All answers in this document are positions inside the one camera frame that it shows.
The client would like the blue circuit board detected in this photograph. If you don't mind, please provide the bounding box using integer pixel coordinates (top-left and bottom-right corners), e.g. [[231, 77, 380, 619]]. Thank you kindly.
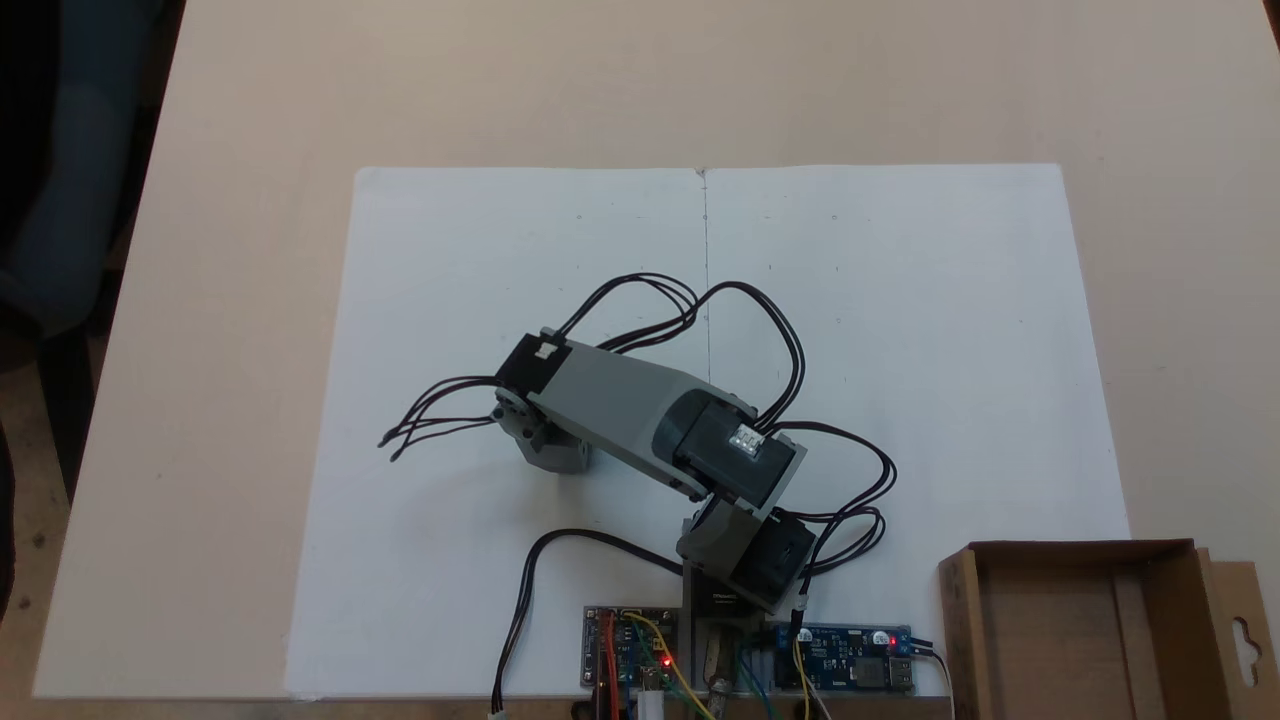
[[775, 625, 916, 694]]

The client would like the brown cardboard box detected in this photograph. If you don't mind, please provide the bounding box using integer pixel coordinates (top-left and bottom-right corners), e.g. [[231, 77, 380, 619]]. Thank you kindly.
[[938, 539, 1280, 720]]

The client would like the dark chair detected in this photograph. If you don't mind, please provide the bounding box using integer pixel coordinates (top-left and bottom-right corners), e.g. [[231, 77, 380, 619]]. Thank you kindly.
[[0, 0, 187, 501]]

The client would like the thick black cable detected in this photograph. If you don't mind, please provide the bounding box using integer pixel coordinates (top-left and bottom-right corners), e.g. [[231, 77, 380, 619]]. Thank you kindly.
[[490, 528, 685, 717]]

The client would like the thin black gripper cable loop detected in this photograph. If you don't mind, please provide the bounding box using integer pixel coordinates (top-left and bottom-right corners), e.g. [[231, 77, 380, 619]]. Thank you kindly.
[[377, 374, 501, 462]]

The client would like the circuit board with coloured wires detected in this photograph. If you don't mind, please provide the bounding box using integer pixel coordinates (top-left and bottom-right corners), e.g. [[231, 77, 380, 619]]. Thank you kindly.
[[583, 605, 686, 693]]

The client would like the orange wire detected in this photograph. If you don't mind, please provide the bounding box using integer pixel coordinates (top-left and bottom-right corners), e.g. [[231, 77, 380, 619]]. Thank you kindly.
[[598, 612, 623, 720]]

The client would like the yellow wire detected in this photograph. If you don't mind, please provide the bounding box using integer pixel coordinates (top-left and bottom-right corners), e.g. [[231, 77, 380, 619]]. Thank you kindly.
[[622, 611, 701, 720]]

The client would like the thin black arm cable bundle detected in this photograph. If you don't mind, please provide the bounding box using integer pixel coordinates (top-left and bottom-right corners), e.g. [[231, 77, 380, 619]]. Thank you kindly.
[[560, 271, 899, 626]]

